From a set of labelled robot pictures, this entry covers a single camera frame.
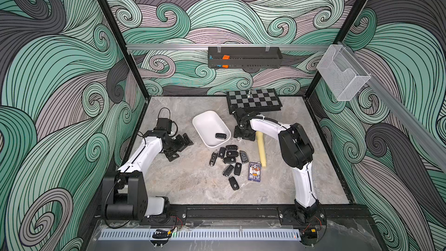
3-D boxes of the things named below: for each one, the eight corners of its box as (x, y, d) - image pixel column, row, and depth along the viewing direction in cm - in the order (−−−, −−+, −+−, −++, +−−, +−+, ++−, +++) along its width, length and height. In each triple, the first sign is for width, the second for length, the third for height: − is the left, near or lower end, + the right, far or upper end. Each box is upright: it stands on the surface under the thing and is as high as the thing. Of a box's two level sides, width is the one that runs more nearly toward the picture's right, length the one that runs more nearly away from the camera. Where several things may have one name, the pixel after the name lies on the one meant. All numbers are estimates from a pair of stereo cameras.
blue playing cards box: (247, 180, 85) (248, 178, 84) (248, 163, 91) (249, 161, 89) (260, 182, 84) (260, 180, 83) (260, 164, 90) (261, 163, 89)
